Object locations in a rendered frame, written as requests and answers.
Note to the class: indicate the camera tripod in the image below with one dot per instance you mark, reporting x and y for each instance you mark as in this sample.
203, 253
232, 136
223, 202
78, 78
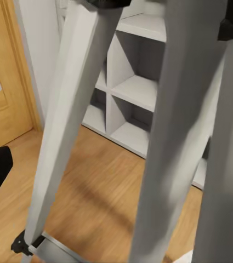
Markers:
194, 101

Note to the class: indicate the door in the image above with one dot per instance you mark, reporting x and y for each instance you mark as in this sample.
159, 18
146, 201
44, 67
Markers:
18, 108

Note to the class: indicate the bookcase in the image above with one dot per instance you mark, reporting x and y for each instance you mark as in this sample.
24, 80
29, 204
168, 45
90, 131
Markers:
124, 87

